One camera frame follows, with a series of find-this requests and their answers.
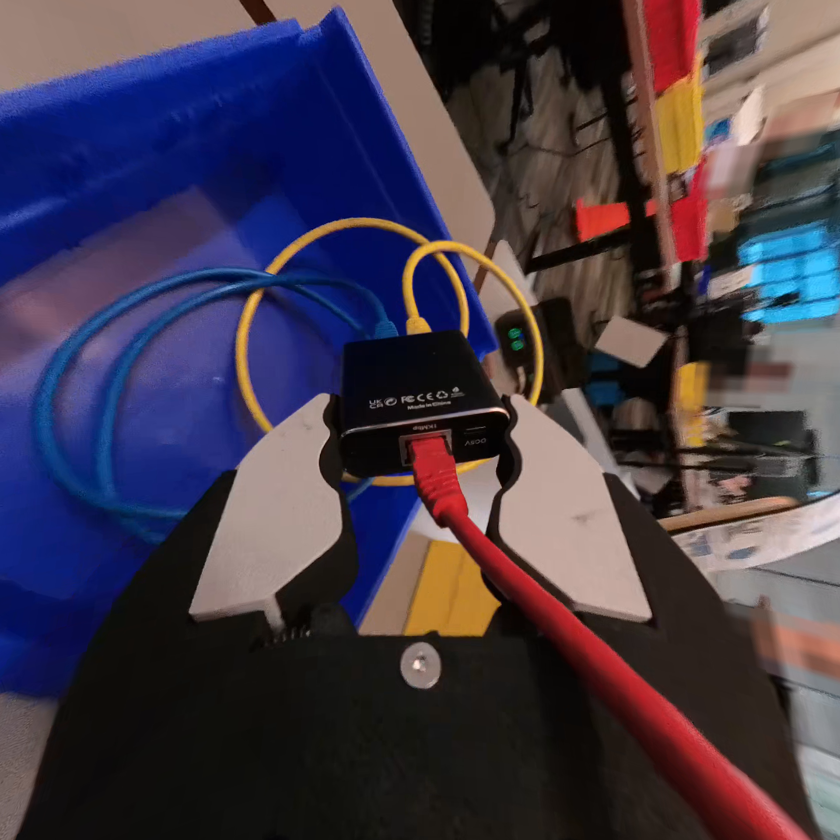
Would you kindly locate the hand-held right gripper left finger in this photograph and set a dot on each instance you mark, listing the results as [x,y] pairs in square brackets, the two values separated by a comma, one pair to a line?
[275,525]

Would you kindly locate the grey desk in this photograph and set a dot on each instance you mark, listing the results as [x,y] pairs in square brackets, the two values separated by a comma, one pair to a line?
[453,170]

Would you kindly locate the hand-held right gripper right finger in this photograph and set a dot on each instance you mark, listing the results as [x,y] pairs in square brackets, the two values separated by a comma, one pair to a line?
[571,525]

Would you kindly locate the blue plastic bin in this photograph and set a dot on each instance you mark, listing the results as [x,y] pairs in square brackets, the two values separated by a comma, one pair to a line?
[164,164]

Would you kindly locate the black device with green lights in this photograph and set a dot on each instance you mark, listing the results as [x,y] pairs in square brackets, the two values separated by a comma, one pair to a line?
[558,341]

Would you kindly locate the black network splitter box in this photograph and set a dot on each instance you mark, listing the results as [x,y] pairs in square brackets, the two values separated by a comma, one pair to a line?
[413,374]

